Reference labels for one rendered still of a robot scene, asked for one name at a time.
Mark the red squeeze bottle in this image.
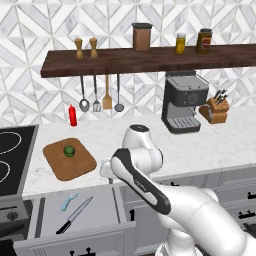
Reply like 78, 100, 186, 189
68, 103, 78, 128

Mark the black hob stove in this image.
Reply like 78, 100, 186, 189
0, 124, 40, 256

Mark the grey coffee machine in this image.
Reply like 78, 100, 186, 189
161, 70, 211, 135

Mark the black handled kitchen knife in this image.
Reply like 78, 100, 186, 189
55, 196, 94, 235

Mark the grey drawer front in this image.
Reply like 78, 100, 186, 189
156, 174, 208, 189
213, 184, 256, 210
229, 205, 256, 234

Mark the dark wooden wall shelf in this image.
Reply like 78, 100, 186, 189
40, 43, 256, 79

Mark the brown wooden cutting board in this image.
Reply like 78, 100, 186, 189
42, 137, 98, 182

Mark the black stove knob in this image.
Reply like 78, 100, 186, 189
7, 211, 19, 223

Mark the green avocado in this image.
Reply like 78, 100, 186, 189
63, 144, 76, 158

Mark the open grey drawer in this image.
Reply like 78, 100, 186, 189
13, 184, 138, 256

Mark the wooden pepper mill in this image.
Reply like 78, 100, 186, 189
88, 37, 99, 59
74, 37, 85, 60

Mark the hanging wooden spatula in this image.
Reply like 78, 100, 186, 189
101, 73, 114, 111

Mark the hanging metal spoon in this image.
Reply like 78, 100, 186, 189
78, 75, 91, 113

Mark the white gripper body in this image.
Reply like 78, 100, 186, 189
99, 158, 116, 180

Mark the hanging metal ladle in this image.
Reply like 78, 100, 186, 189
114, 73, 125, 113

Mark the yellow jar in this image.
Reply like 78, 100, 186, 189
175, 32, 187, 56

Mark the wooden knife block with knives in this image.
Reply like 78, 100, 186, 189
198, 88, 231, 125

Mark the hanging metal slotted spatula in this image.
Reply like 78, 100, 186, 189
92, 74, 103, 113

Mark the dark brown jar red label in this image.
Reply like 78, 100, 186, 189
195, 28, 214, 55

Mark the brown canister with black lid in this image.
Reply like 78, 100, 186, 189
131, 22, 154, 53

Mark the grey cupboard door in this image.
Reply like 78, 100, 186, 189
121, 184, 171, 252

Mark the light blue peeler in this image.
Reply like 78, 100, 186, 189
60, 192, 79, 213

